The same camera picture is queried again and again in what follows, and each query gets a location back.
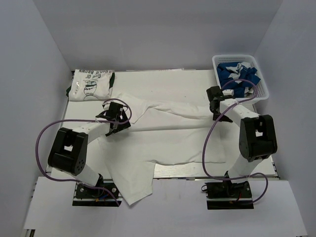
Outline folded white Charlie Brown shirt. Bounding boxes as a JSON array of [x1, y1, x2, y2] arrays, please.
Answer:
[[66, 69, 116, 102]]

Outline white Coca-Cola t-shirt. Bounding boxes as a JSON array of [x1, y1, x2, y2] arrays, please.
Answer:
[[98, 93, 226, 204]]

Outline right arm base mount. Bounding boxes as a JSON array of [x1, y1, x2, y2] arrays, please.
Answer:
[[201, 181, 254, 210]]

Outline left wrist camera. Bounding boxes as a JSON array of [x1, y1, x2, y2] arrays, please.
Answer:
[[102, 102, 111, 111]]

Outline white plastic basket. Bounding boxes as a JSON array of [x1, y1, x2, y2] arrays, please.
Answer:
[[212, 54, 269, 104]]

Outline blue and white t-shirt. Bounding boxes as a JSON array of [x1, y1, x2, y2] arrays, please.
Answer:
[[216, 62, 261, 98]]

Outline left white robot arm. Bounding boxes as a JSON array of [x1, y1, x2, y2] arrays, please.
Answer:
[[48, 99, 132, 189]]

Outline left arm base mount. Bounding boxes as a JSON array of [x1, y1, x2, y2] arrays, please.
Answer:
[[72, 180, 123, 207]]

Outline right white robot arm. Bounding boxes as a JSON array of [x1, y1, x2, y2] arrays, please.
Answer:
[[206, 86, 277, 183]]

